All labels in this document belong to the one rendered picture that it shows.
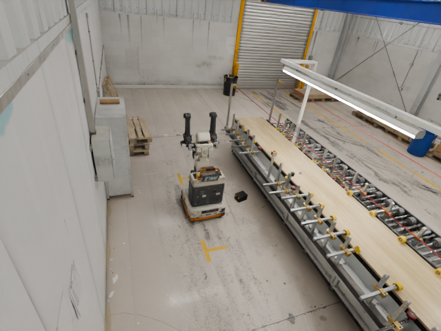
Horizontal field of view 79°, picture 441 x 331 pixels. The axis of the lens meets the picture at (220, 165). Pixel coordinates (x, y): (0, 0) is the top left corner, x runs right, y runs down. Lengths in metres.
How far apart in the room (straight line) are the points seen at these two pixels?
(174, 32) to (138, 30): 1.24
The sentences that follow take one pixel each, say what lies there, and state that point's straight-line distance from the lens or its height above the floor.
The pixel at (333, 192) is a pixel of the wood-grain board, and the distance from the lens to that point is 4.40.
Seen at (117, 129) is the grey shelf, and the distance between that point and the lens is 4.39.
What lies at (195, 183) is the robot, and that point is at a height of 0.77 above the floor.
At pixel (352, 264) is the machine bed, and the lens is 3.76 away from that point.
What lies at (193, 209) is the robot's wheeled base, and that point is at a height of 0.28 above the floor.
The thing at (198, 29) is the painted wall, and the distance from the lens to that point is 10.78.
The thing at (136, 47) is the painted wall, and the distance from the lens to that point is 10.51.
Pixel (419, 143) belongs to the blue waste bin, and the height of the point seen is 0.38.
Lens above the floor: 3.22
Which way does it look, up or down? 32 degrees down
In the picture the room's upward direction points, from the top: 7 degrees clockwise
